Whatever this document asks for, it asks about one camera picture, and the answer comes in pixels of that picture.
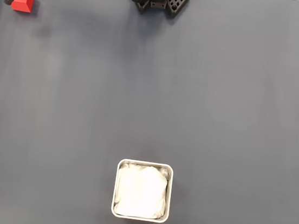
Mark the square metal box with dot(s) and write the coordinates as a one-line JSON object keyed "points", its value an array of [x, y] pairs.
{"points": [[115, 187]]}

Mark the dark blue table mat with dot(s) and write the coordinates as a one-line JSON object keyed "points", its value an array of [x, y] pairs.
{"points": [[222, 99]]}

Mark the white tissue paper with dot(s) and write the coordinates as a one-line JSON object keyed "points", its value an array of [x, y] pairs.
{"points": [[140, 190]]}

